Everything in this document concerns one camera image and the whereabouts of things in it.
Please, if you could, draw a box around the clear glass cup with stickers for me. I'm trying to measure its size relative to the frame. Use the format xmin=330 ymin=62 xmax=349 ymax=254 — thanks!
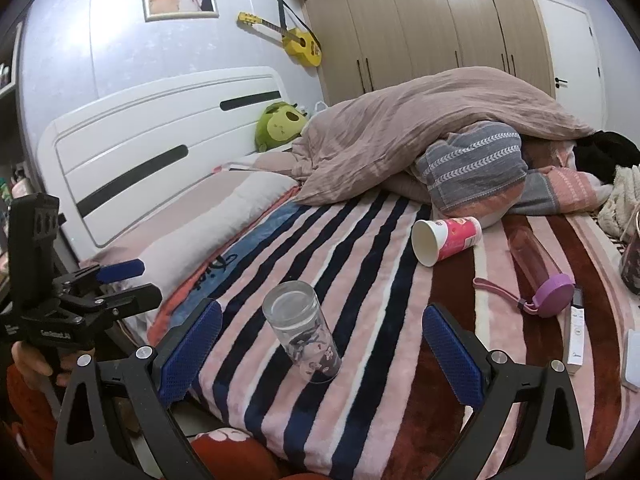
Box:
xmin=262 ymin=281 xmax=342 ymax=384

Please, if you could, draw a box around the red white paper cup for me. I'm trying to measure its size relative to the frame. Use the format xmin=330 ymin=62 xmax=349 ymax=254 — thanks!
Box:
xmin=411 ymin=217 xmax=482 ymax=268

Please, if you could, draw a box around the left hand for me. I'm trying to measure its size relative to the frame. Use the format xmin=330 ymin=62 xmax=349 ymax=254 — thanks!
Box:
xmin=6 ymin=341 xmax=96 ymax=391

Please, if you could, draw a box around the long pink white pillow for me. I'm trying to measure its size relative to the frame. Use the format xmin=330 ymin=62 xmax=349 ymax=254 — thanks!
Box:
xmin=81 ymin=152 xmax=297 ymax=300

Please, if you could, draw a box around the white remote control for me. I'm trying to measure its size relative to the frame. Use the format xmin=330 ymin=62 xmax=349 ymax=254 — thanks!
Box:
xmin=563 ymin=286 xmax=586 ymax=375

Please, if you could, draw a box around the white bed headboard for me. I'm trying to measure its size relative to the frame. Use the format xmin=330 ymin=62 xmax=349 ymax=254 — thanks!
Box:
xmin=37 ymin=66 xmax=288 ymax=260

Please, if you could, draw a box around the pink purple water bottle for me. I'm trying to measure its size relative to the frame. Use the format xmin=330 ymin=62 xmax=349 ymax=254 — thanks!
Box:
xmin=473 ymin=226 xmax=576 ymax=318

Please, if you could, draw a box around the striped pink fleece blanket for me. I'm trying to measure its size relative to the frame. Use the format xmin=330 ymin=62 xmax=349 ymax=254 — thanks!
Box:
xmin=141 ymin=191 xmax=639 ymax=479

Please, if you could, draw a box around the green plush toy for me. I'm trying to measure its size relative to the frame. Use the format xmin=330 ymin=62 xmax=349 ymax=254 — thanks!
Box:
xmin=255 ymin=102 xmax=308 ymax=152

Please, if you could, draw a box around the beige knit garment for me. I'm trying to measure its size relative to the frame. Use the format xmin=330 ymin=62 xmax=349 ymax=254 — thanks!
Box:
xmin=597 ymin=165 xmax=640 ymax=240

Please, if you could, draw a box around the mauve crumpled duvet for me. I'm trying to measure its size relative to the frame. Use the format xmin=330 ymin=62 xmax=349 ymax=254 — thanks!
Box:
xmin=292 ymin=66 xmax=596 ymax=206

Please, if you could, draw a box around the grey pink striped pillow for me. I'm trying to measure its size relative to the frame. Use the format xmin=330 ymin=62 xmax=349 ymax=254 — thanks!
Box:
xmin=410 ymin=122 xmax=613 ymax=228

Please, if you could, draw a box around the black garment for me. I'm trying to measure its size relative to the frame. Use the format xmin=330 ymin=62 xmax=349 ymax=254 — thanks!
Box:
xmin=574 ymin=131 xmax=640 ymax=184

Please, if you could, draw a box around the yellow ukulele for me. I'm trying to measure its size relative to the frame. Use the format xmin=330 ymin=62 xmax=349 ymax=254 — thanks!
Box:
xmin=236 ymin=0 xmax=322 ymax=68

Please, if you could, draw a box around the white door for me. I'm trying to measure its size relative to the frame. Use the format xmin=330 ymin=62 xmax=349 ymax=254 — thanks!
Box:
xmin=537 ymin=0 xmax=606 ymax=130

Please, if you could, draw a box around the wooden wardrobe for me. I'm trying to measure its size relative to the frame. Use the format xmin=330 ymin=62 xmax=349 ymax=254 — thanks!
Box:
xmin=304 ymin=0 xmax=554 ymax=104

